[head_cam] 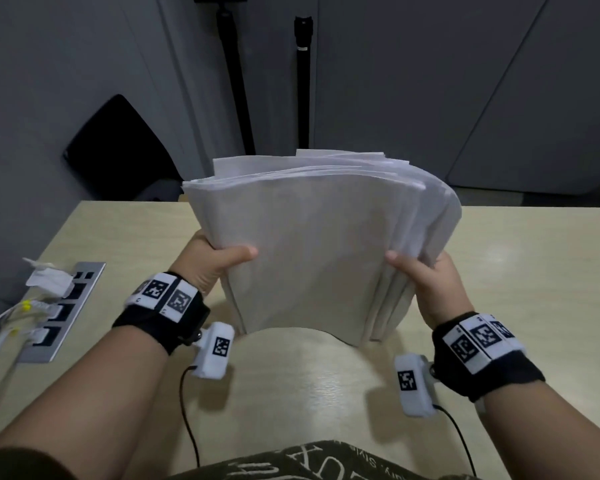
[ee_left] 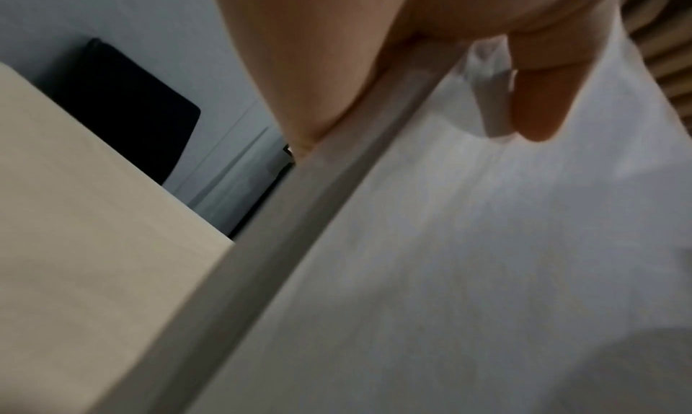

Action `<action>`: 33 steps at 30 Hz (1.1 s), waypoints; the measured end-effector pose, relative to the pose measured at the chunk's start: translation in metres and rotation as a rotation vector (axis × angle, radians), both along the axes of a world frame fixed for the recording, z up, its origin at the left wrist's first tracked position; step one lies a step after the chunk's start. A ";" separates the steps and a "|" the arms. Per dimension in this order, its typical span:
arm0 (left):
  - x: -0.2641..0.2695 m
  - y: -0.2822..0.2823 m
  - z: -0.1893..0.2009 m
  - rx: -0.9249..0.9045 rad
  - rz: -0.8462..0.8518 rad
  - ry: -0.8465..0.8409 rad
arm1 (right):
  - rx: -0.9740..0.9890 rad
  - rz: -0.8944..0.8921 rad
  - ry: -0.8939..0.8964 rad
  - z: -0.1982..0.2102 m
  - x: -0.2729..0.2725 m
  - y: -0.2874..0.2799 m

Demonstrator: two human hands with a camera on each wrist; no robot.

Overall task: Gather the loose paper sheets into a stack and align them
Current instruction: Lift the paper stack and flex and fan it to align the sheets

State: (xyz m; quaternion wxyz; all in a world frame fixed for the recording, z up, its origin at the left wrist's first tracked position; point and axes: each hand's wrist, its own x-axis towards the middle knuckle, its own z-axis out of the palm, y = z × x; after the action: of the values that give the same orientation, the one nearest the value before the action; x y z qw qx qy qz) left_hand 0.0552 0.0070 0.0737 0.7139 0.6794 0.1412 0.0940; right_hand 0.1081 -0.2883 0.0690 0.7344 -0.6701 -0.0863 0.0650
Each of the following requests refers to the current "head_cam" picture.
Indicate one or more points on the person's right hand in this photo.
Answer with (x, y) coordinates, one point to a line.
(440, 289)

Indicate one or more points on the person's left hand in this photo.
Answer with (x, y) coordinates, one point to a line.
(205, 264)

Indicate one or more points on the stack of white papers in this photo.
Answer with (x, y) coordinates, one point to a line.
(320, 244)

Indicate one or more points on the person's right forearm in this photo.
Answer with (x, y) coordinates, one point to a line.
(555, 434)

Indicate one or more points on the person's left forearm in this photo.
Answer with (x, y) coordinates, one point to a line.
(80, 394)

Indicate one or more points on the light wooden desk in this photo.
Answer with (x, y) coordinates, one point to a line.
(530, 269)

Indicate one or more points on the silver desk socket panel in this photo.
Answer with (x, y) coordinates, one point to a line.
(40, 352)

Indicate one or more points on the black left wristband with markers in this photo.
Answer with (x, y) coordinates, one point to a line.
(150, 319)

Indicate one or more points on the black wristband with markers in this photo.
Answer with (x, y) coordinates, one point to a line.
(495, 369)
(150, 319)

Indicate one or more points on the black right wristband with markers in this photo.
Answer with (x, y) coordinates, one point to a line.
(495, 369)

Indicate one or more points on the black chair back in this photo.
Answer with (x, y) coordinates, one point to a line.
(115, 149)

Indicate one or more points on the white power adapter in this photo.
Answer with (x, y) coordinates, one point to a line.
(50, 282)

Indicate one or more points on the black stand with round base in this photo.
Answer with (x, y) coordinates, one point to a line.
(303, 84)
(235, 84)

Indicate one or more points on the dark green printed sweater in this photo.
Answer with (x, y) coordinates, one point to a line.
(305, 464)

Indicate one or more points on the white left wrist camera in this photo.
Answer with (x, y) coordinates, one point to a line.
(212, 354)

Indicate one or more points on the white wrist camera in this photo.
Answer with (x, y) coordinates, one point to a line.
(412, 394)
(212, 354)

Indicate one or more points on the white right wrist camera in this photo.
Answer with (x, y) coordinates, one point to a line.
(412, 394)

